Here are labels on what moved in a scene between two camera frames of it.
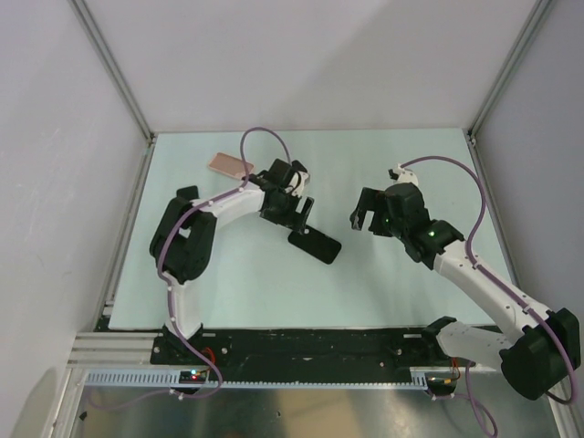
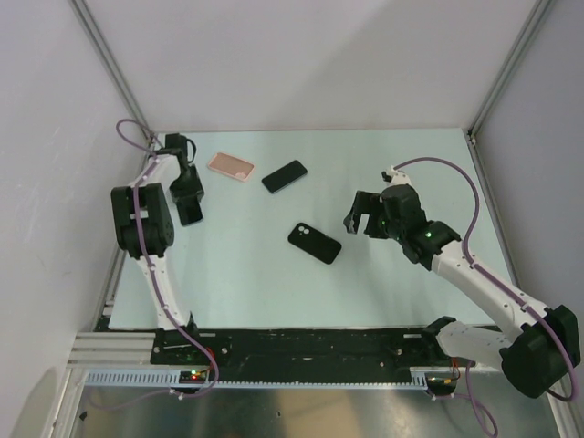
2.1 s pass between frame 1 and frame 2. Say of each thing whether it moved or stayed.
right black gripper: stayed
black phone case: stayed
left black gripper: moved
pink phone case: stayed
